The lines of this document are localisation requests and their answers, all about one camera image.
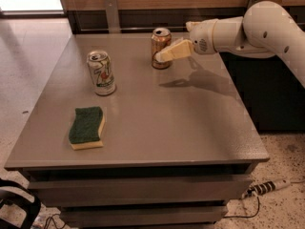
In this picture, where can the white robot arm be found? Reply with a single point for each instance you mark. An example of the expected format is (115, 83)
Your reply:
(265, 30)

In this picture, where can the orange LaCroix can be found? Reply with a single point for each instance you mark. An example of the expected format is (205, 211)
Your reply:
(161, 38)

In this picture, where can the white power strip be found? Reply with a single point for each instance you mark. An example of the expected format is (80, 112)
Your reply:
(266, 187)

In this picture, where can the left metal bracket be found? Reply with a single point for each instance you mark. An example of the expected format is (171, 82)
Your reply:
(112, 15)

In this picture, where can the green yellow sponge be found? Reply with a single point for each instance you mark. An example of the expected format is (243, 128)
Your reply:
(86, 129)

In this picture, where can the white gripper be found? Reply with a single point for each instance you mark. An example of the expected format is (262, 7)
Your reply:
(201, 38)

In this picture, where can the white green 7up can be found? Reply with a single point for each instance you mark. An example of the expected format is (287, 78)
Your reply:
(102, 77)

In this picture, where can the black chair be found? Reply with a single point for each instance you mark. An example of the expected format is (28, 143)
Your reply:
(31, 208)

